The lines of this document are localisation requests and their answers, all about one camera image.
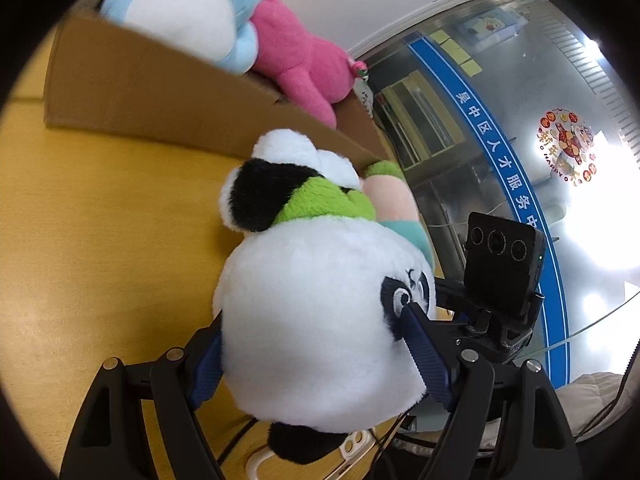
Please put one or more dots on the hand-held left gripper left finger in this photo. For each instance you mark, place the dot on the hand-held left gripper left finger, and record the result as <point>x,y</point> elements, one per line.
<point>207,365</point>

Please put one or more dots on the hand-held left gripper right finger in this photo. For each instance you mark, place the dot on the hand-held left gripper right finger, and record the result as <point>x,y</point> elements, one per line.
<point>425,355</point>

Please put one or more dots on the white panda plush toy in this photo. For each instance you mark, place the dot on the white panda plush toy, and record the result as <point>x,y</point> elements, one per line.
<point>310,310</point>

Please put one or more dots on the pink pig plush toy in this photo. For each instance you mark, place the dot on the pink pig plush toy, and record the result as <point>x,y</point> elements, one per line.
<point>390,200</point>

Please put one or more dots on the cardboard box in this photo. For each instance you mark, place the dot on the cardboard box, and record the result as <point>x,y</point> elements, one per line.
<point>165,105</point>

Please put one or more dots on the blue banner strip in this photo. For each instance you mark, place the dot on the blue banner strip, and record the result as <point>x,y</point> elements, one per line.
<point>505,180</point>

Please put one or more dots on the white phone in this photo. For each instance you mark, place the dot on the white phone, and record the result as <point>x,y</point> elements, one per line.
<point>350,452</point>

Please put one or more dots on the round red window sticker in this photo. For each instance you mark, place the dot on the round red window sticker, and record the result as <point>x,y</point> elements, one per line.
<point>567,145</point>

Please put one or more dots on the white padded jacket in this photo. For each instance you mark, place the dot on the white padded jacket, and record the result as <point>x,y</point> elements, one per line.
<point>595,400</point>

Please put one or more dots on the shelf behind glass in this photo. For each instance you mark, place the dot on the shelf behind glass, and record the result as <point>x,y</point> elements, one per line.
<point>420,115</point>

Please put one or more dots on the yellow sticky note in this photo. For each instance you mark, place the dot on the yellow sticky note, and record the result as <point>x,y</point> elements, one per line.
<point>454,51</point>
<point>471,66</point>
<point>439,36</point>

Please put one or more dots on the cartoon poster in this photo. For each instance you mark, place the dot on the cartoon poster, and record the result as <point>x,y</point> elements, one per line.
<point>492,25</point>

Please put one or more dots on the blue plush toy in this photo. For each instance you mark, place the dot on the blue plush toy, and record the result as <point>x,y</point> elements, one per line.
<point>175,10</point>

